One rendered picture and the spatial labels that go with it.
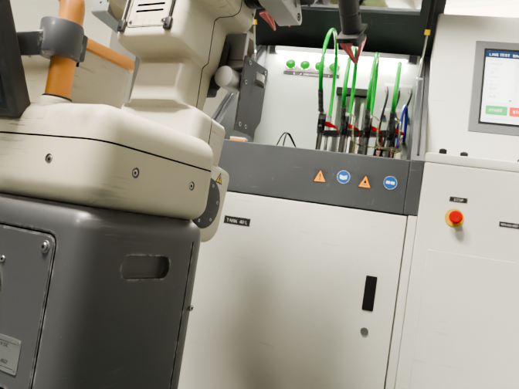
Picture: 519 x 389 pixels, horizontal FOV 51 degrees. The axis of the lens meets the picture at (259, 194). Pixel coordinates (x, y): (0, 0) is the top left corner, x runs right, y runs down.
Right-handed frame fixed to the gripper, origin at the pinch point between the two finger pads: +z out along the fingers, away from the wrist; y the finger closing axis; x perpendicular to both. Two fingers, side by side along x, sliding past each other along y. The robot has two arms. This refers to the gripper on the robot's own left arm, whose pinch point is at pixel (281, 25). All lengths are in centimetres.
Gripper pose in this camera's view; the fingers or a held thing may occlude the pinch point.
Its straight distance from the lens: 179.9
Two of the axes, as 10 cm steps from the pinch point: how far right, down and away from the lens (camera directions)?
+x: -2.6, 6.0, -7.6
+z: 3.3, 7.9, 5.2
